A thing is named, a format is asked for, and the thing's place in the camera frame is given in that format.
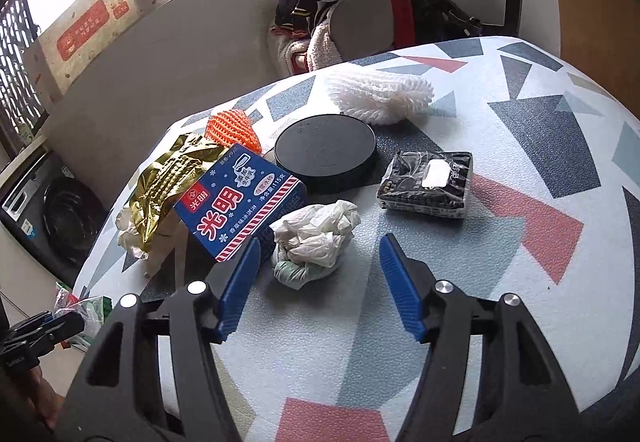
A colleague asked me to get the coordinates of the white tissue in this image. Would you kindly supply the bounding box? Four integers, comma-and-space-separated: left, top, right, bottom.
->
270, 199, 361, 290

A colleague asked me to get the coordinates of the black tissue pack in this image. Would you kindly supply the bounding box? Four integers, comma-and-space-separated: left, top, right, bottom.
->
377, 149, 475, 220

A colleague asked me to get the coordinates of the green and white plastic bag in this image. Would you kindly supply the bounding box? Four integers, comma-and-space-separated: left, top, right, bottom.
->
54, 287, 113, 353

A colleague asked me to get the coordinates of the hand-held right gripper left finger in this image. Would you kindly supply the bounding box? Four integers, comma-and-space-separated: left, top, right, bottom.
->
55, 237, 263, 442

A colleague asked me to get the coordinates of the grey washing machine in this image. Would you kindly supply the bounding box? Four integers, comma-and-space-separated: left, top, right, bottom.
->
0, 149, 108, 283

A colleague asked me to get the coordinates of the gold foil wrapper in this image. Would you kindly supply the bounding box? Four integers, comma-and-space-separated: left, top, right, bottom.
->
130, 132, 231, 255

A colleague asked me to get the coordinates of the white foam fruit net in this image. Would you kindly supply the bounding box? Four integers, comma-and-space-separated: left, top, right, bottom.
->
327, 70, 433, 125

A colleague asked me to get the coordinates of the beige armchair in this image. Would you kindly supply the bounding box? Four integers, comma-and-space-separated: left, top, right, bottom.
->
270, 0, 416, 78

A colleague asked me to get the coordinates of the black round lid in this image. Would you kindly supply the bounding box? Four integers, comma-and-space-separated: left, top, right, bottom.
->
274, 113, 379, 195

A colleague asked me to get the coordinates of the blue ice cream box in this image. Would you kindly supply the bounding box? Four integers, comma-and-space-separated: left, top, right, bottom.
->
172, 145, 308, 263

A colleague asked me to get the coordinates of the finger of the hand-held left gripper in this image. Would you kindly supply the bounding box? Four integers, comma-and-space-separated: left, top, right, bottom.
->
31, 311, 86, 348

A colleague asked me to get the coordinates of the red cloth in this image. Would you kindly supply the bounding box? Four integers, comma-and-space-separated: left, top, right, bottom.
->
390, 0, 416, 48

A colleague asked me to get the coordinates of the orange foam fruit net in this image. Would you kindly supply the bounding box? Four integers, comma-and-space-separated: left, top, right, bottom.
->
205, 108, 263, 155

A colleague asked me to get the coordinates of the cardboard box with red print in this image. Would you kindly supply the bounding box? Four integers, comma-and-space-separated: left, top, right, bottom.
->
25, 0, 173, 103

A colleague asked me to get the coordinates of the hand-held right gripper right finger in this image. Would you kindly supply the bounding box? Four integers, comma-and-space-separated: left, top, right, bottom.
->
378, 233, 608, 442

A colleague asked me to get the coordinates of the cream fluffy blanket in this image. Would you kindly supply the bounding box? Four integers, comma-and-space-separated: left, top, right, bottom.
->
280, 30, 341, 73

